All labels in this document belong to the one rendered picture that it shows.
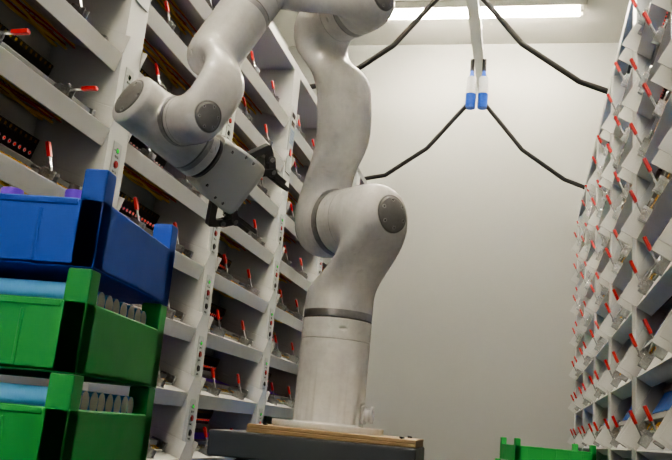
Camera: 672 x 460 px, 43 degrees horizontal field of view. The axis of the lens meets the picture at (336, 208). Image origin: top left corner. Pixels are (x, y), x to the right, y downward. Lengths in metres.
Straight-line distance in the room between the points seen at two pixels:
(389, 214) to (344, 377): 0.28
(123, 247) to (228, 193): 0.67
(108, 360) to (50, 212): 0.13
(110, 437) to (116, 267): 0.14
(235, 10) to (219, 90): 0.20
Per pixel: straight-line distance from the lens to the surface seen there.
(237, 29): 1.40
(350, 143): 1.51
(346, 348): 1.43
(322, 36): 1.60
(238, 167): 1.38
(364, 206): 1.41
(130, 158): 2.19
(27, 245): 0.70
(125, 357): 0.76
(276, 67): 3.57
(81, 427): 0.69
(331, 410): 1.42
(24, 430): 0.68
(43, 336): 0.68
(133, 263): 0.76
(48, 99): 1.87
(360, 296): 1.44
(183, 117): 1.24
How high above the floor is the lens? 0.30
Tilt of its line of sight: 14 degrees up
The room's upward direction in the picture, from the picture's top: 5 degrees clockwise
